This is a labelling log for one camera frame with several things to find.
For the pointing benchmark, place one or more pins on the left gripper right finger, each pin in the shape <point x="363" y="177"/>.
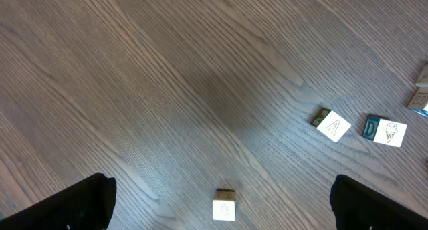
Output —
<point x="356" y="206"/>

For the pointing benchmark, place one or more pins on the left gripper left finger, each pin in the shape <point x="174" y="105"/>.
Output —
<point x="88" y="204"/>

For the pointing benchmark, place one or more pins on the wooden block text top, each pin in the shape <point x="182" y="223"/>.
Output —
<point x="383" y="131"/>

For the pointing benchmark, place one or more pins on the wooden block pencil picture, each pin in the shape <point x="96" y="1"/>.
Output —
<point x="418" y="103"/>

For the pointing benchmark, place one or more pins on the wooden block red picture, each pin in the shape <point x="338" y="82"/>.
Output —
<point x="224" y="205"/>

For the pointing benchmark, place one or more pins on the green letter wooden block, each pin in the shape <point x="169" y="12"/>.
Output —
<point x="422" y="80"/>

